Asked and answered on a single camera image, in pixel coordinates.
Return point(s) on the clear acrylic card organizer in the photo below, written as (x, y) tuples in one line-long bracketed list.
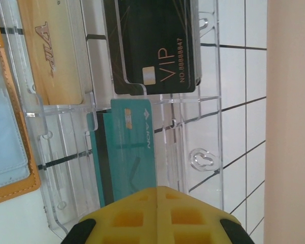
[(193, 122)]

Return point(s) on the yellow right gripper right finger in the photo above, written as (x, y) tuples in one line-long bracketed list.
[(188, 221)]

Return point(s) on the black VIP card stack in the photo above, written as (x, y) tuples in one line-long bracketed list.
[(152, 38)]

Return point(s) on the orange leather card holder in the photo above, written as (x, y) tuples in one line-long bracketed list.
[(7, 142)]

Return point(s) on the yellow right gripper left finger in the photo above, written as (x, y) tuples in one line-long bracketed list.
[(127, 221)]

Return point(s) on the teal card stack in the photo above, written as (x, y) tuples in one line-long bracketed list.
[(99, 165)]

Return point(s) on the gold VIP card stack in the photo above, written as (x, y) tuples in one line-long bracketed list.
[(56, 50)]

